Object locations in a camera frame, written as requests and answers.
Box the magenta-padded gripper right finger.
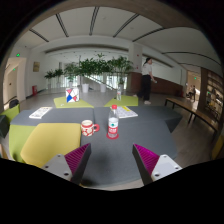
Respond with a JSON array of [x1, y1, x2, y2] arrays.
[[132, 143, 183, 186]]

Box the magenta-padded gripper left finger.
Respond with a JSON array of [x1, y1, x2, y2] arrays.
[[41, 143, 92, 185]]

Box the red-capped clear water bottle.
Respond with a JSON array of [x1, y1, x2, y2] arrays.
[[107, 104, 120, 139]]

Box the small clear water bottle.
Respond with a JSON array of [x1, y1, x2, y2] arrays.
[[116, 84, 123, 102]]

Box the red and white mug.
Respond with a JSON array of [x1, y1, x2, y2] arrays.
[[80, 119, 101, 137]]

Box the flat round red coaster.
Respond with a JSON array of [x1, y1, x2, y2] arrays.
[[106, 132, 120, 141]]

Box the white printed magazine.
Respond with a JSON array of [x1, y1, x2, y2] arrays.
[[28, 106, 54, 120]]

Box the white booklet with yellow corner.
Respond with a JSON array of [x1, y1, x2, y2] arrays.
[[115, 105, 139, 119]]

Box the red blue white geometric box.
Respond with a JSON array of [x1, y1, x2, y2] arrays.
[[65, 87, 81, 104]]

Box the lime green ottoman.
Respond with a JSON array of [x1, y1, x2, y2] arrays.
[[0, 103, 21, 125]]

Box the person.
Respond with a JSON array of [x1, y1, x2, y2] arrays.
[[137, 57, 158, 106], [188, 84, 198, 101]]

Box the black bag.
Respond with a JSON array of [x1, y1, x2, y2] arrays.
[[8, 98, 20, 109]]

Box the wooden shelf unit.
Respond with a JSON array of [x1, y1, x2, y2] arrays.
[[199, 68, 224, 114]]

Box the group of potted green plants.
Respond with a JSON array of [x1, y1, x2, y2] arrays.
[[44, 53, 135, 94]]

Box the framed wall picture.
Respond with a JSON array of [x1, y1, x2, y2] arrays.
[[32, 61, 41, 73]]

